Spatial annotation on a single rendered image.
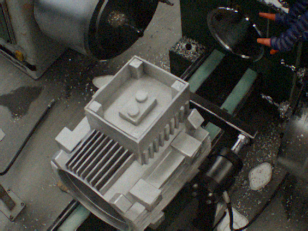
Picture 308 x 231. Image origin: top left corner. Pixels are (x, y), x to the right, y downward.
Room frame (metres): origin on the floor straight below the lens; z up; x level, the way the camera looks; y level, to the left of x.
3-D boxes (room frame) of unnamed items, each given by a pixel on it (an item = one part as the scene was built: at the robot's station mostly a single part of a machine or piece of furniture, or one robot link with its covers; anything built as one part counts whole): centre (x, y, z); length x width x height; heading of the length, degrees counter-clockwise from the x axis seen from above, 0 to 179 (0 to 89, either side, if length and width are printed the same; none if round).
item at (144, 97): (0.45, 0.02, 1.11); 0.12 x 0.11 x 0.07; 138
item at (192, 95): (0.51, -0.07, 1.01); 0.26 x 0.04 x 0.03; 48
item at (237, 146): (0.41, -0.12, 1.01); 0.08 x 0.02 x 0.02; 138
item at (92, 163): (0.42, 0.05, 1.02); 0.20 x 0.19 x 0.19; 138
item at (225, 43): (0.68, -0.19, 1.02); 0.15 x 0.02 x 0.15; 48
